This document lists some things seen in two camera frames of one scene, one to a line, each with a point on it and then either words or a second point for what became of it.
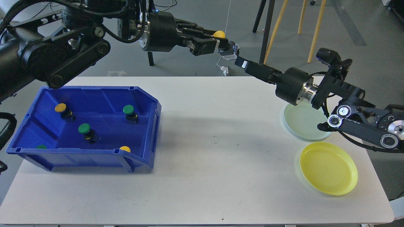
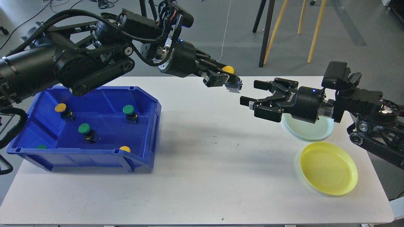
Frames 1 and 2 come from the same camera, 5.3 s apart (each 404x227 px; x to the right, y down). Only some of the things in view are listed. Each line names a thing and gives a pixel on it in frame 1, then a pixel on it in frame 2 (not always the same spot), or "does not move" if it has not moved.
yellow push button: [66, 114] does not move
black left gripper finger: [224, 43] -> [216, 66]
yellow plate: [329, 167] does not move
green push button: [85, 129] does not move
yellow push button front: [125, 148] does not move
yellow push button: [227, 49] -> [228, 68]
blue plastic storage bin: [89, 126] does not move
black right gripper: [295, 86] -> [303, 103]
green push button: [132, 117] does not move
